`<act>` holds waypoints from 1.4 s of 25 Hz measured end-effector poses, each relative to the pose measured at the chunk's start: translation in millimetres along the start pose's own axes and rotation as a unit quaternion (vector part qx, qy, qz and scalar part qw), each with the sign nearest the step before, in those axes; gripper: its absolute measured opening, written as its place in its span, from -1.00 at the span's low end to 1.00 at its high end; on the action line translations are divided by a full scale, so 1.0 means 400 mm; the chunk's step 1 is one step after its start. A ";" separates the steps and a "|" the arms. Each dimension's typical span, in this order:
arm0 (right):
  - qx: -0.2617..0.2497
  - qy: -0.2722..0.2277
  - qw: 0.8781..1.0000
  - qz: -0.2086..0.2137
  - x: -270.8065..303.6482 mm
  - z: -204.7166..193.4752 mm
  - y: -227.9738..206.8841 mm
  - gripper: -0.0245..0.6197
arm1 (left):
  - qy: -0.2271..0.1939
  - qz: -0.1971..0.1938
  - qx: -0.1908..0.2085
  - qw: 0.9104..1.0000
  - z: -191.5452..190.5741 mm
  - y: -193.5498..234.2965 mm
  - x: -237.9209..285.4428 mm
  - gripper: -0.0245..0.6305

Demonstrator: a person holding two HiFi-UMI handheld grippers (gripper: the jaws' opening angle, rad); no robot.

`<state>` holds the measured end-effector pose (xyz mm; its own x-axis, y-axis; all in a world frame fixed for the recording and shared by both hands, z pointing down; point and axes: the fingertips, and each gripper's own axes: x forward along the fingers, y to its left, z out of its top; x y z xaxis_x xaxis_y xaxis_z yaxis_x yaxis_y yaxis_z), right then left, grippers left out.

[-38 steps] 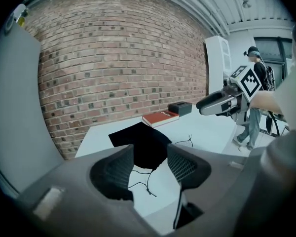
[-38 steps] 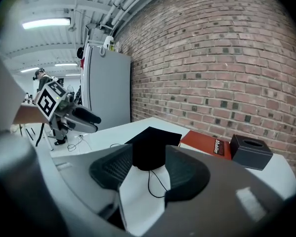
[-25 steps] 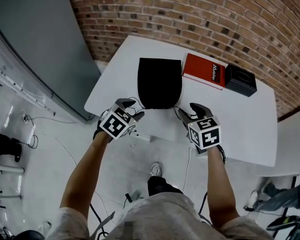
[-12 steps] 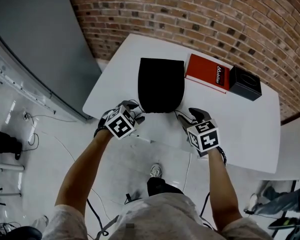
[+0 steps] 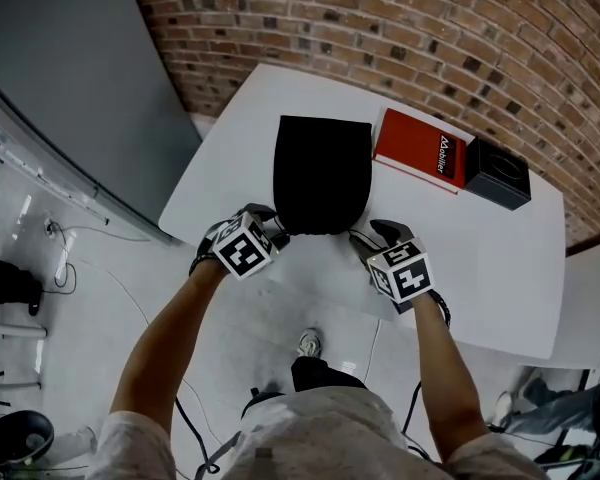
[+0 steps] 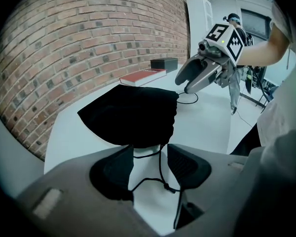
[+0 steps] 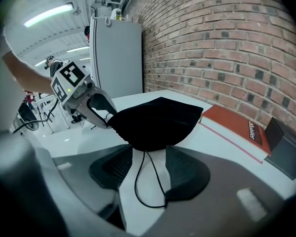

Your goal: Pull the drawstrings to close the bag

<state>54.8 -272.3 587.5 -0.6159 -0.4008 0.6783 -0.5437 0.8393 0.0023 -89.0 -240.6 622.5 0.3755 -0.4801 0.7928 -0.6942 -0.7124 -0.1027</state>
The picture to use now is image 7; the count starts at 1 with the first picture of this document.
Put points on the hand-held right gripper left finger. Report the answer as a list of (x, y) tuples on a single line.
[(88, 181)]

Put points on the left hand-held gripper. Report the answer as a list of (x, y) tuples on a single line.
[(69, 83)]

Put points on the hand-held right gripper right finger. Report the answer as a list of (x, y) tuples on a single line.
[(212, 194)]

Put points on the person's left forearm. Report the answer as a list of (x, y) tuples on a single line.
[(27, 73)]

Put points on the tall grey refrigerator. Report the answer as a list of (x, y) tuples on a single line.
[(118, 58)]

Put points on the ceiling tube light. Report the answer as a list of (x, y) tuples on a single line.
[(77, 49), (48, 15)]

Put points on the red book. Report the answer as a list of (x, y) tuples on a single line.
[(234, 132)]

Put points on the black square box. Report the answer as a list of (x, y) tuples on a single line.
[(286, 147)]

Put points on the small yellow bottle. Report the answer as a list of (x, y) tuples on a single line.
[(118, 16)]

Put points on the white cylindrical device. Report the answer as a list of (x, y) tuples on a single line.
[(114, 12)]

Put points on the person's grey t-shirt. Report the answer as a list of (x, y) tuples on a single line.
[(3, 42)]

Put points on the white metal frame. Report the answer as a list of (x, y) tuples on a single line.
[(61, 117)]

